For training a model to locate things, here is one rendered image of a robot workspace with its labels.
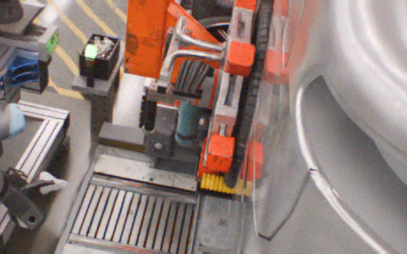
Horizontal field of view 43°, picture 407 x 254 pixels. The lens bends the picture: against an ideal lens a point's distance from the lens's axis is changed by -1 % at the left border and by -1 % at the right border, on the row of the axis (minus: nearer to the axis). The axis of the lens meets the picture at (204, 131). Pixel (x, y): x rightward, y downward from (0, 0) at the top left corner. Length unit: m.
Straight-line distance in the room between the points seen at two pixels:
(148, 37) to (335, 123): 1.53
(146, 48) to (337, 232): 1.66
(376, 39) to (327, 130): 0.18
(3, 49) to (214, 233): 1.11
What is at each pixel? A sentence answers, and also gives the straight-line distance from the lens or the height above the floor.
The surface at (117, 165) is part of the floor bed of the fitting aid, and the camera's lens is 2.59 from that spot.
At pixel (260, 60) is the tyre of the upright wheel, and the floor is 1.12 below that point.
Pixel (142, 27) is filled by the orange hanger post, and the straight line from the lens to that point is 2.26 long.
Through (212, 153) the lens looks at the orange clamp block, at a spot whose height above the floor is 0.88.
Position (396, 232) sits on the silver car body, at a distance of 0.78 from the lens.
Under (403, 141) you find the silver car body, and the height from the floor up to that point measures 1.56.
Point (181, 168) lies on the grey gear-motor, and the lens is 2.60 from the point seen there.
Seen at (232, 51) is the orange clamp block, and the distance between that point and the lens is 1.50.
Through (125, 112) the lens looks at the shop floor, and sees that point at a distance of 3.00.
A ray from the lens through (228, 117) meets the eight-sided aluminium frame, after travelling 1.56.
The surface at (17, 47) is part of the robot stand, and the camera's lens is 2.21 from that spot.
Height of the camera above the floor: 1.95
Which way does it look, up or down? 41 degrees down
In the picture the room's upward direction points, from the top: 12 degrees clockwise
